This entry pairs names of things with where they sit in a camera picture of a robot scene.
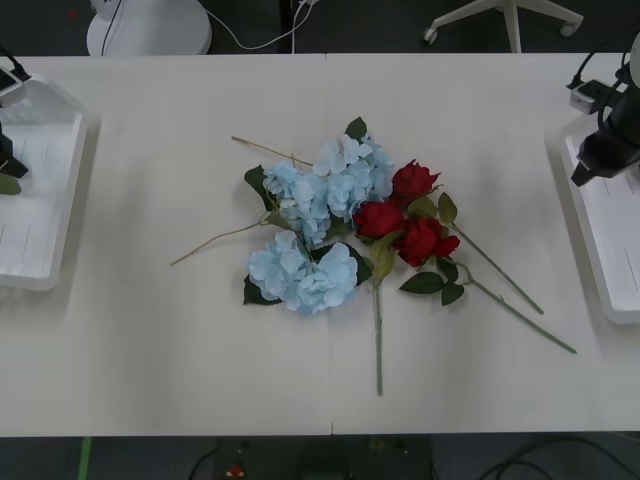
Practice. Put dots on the red rose, dark green leaves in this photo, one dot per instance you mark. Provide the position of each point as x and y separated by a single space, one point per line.
422 240

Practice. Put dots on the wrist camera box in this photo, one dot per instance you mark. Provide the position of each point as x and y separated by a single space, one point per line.
589 96
9 87

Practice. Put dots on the white round stand base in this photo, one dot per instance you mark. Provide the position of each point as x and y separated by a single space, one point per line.
150 27

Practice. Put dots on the pale blue flower, dark leaves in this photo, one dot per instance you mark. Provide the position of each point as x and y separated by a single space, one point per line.
310 280

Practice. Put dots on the red rose, pale green leaves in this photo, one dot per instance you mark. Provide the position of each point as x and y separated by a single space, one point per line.
379 219

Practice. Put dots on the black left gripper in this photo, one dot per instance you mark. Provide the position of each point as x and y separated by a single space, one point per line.
4 142

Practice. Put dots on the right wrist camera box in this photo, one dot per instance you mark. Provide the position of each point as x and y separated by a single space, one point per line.
589 96

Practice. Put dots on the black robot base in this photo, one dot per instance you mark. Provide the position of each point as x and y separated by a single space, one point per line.
325 460

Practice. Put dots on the shallow white box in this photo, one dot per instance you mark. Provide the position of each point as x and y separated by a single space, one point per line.
607 250
45 165

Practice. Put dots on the red rose, short green stem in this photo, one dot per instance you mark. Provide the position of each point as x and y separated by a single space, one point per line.
412 180

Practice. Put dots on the white chair base with casters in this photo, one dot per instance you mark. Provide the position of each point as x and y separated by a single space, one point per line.
510 15

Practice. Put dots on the pale blue flower, straight tan stem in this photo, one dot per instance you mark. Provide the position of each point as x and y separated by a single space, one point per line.
355 175

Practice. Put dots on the pale blue flower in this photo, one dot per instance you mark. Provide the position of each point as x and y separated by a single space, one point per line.
355 175
300 200
310 280

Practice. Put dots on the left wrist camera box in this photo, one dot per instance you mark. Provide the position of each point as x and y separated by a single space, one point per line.
9 87

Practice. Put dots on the loose green leaf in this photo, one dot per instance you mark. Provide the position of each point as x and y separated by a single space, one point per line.
8 185

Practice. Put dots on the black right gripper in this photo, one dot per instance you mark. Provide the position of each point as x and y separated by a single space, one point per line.
617 145

